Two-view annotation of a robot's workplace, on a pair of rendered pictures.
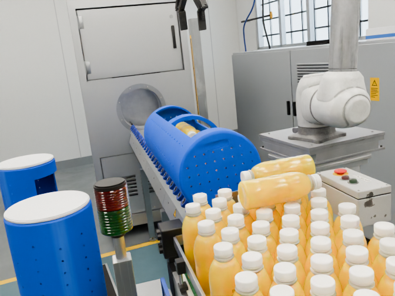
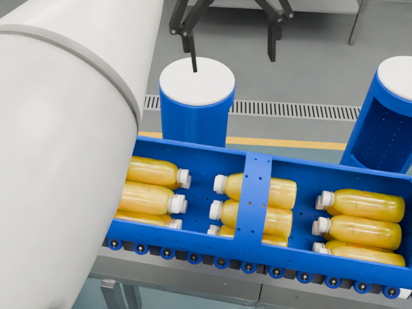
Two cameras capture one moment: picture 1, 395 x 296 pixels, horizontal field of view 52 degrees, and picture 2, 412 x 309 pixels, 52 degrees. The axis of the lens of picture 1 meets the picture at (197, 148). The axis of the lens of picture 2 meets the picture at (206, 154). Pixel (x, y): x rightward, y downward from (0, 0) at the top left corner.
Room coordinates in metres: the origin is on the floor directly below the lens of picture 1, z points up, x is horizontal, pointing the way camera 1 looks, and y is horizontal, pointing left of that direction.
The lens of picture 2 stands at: (1.82, -0.62, 2.01)
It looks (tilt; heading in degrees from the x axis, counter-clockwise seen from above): 48 degrees down; 112
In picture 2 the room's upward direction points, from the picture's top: 2 degrees clockwise
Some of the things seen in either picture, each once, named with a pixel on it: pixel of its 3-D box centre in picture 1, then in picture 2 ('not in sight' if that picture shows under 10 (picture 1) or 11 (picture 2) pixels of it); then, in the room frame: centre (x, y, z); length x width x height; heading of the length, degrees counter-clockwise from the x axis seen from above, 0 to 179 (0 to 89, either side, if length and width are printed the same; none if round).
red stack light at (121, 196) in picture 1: (111, 196); not in sight; (0.75, 0.17, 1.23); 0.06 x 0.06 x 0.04
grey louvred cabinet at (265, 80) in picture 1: (317, 129); not in sight; (3.49, -1.07, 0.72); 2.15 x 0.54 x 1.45; 20
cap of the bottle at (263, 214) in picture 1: (264, 214); not in sight; (0.90, -0.14, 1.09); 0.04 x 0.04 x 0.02
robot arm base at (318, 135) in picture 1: (313, 130); not in sight; (1.74, -0.51, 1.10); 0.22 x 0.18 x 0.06; 32
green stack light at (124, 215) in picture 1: (115, 217); not in sight; (0.75, 0.17, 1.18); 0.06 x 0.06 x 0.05
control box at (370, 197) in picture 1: (351, 194); not in sight; (1.08, -0.42, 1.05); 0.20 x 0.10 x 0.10; 13
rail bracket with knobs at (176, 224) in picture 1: (174, 240); not in sight; (1.12, 0.10, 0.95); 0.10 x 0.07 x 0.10; 103
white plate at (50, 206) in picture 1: (47, 205); (197, 80); (1.32, 0.53, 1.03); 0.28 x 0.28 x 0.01
